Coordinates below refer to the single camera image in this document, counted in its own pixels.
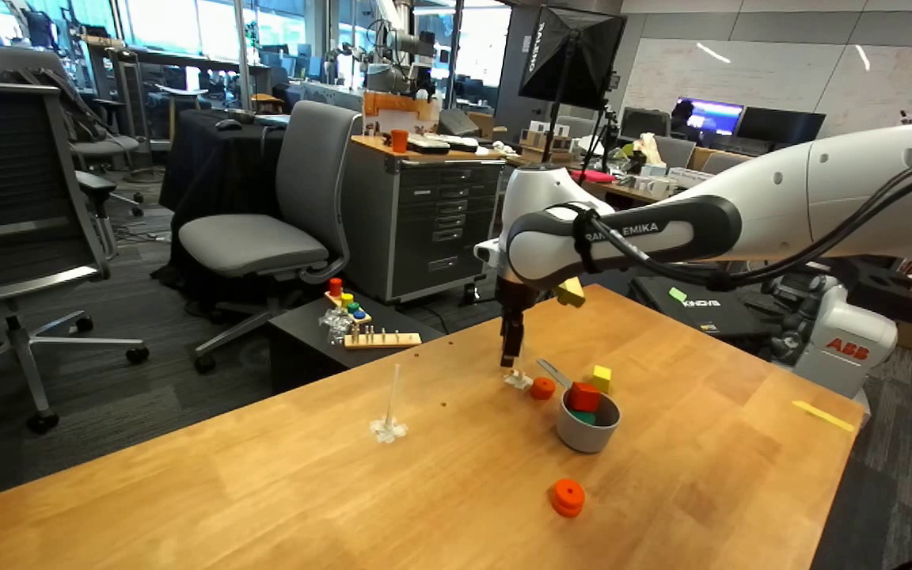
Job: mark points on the grey drawer cabinet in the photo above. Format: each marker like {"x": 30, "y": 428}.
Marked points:
{"x": 413, "y": 220}

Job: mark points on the white ABB robot base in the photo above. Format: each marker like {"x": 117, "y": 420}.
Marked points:
{"x": 846, "y": 343}

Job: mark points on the yellow cube block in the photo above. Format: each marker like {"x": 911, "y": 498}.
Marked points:
{"x": 599, "y": 379}

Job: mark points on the small orange round block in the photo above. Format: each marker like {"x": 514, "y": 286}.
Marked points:
{"x": 542, "y": 388}

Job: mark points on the red-orange cube block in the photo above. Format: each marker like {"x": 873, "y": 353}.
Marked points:
{"x": 580, "y": 396}

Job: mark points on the grey office chair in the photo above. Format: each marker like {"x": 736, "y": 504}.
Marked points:
{"x": 294, "y": 248}

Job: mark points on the lit computer monitor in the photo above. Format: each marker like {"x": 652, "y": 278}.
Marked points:
{"x": 713, "y": 120}

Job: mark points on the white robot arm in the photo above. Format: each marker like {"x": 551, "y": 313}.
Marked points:
{"x": 828, "y": 198}

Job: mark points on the black mesh office chair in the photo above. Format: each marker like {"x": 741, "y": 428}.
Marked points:
{"x": 52, "y": 231}

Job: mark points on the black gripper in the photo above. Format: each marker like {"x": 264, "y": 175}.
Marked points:
{"x": 514, "y": 302}

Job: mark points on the black softbox light stand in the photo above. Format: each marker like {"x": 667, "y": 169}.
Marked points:
{"x": 570, "y": 58}

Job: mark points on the colourful wooden stacking toy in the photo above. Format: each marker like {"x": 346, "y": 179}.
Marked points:
{"x": 346, "y": 302}

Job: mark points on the green octagonal block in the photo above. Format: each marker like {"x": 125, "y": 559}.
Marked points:
{"x": 588, "y": 415}

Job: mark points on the orange round block with hole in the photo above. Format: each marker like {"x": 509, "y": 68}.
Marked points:
{"x": 568, "y": 498}

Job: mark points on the grey plastic pot with handle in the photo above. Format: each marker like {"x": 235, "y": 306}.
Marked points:
{"x": 576, "y": 436}

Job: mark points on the black low side table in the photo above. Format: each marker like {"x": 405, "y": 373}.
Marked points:
{"x": 315, "y": 341}

